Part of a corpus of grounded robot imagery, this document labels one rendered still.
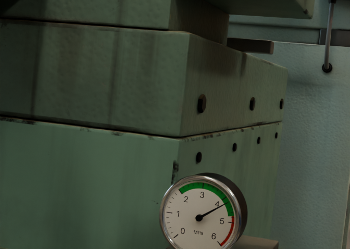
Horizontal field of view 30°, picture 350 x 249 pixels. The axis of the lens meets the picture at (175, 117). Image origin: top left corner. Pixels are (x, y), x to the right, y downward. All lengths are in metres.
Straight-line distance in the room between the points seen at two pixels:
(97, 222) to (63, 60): 0.15
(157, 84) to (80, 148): 0.09
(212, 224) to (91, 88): 0.17
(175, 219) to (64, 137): 0.15
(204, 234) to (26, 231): 0.20
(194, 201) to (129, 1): 0.19
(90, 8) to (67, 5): 0.02
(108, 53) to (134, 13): 0.04
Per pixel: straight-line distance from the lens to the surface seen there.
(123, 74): 0.56
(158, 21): 0.56
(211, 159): 0.66
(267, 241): 0.61
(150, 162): 0.56
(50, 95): 0.59
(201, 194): 0.48
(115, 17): 0.57
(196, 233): 0.49
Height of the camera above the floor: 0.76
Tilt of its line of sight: 3 degrees down
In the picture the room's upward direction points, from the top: 6 degrees clockwise
